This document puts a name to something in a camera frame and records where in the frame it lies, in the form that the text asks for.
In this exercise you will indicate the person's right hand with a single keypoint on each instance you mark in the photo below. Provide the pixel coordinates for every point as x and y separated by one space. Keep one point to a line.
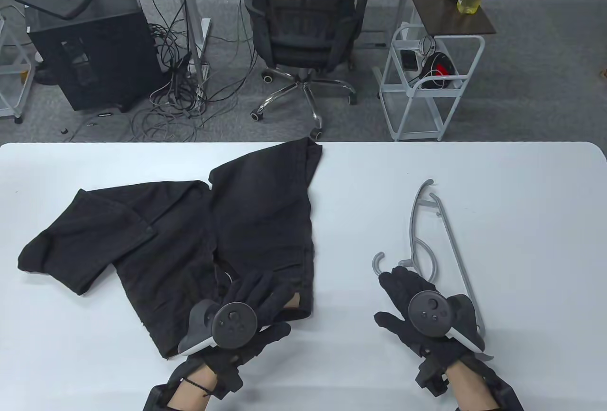
403 287

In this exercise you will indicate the person's left hand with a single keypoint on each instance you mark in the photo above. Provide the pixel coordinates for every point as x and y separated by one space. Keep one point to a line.
265 297

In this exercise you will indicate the dark grey hand controller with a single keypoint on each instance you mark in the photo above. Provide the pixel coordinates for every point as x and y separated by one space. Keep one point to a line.
232 323
429 311

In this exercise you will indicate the grey plastic hanger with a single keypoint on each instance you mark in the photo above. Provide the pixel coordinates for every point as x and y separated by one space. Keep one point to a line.
455 247

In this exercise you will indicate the person's left forearm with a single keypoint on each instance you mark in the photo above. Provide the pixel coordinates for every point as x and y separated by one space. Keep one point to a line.
189 392

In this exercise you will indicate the person's right forearm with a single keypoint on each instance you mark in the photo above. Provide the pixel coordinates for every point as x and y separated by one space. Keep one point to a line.
467 387

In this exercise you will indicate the white metal trolley cart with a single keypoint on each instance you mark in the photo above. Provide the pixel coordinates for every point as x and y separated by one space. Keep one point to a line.
438 93

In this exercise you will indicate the black and red device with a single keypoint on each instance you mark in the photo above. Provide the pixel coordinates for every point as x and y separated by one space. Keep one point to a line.
438 69

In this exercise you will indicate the black phone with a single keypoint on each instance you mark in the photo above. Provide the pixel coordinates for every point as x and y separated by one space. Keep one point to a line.
409 59

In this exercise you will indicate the dark brown side table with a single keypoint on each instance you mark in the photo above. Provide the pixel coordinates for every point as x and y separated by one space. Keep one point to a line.
441 7

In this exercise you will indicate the black computer tower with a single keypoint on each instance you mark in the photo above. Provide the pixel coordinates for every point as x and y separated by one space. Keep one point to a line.
109 60

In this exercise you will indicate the black mesh office chair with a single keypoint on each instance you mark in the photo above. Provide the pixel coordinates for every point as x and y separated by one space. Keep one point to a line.
303 12

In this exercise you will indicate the white metal rack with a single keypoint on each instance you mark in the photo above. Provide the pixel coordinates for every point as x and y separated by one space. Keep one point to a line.
21 93

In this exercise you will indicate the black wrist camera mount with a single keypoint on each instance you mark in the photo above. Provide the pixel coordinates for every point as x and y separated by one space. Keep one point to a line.
502 389
159 396

